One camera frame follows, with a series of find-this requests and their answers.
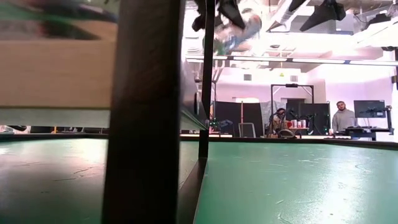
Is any wooden shelf board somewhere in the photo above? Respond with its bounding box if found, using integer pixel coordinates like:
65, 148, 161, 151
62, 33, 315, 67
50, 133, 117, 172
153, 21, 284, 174
0, 21, 119, 128

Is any grey ceiling air unit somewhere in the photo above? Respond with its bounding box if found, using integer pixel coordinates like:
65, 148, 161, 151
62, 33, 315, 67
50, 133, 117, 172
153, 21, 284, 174
290, 12, 355, 35

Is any long ceiling light bar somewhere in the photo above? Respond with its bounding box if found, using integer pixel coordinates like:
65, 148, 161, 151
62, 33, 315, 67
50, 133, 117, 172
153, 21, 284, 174
186, 54, 398, 67

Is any black partition screen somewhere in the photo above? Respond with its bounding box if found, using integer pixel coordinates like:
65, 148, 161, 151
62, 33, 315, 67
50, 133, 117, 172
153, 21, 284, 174
285, 98, 331, 136
214, 101, 264, 138

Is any person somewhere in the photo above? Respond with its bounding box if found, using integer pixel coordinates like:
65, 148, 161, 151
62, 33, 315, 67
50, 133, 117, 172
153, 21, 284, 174
266, 107, 292, 138
331, 100, 358, 134

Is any grey metal stand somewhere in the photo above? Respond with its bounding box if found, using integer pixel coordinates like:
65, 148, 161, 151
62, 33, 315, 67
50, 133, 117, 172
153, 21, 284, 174
238, 122, 257, 138

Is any black desk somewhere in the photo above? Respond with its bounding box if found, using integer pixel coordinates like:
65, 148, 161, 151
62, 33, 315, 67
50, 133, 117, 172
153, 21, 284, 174
334, 125, 394, 141

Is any green table mat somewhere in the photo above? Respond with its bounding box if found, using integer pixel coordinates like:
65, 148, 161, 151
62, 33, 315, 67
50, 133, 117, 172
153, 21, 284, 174
0, 138, 398, 224

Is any silver ceiling duct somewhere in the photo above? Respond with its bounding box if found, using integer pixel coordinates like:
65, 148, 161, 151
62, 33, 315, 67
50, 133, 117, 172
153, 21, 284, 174
266, 0, 295, 32

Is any black frame rig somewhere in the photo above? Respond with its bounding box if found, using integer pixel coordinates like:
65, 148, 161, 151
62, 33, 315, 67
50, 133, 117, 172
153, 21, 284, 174
269, 83, 315, 138

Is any black wall monitor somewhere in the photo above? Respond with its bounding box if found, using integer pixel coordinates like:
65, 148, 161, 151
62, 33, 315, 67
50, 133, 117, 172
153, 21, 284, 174
353, 99, 387, 119

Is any black arched handle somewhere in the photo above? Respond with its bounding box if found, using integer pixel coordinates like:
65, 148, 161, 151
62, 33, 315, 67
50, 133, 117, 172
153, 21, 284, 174
278, 129, 296, 139

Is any black table frame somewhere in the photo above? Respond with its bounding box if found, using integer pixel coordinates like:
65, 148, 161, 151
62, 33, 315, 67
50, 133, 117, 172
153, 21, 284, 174
0, 133, 398, 151

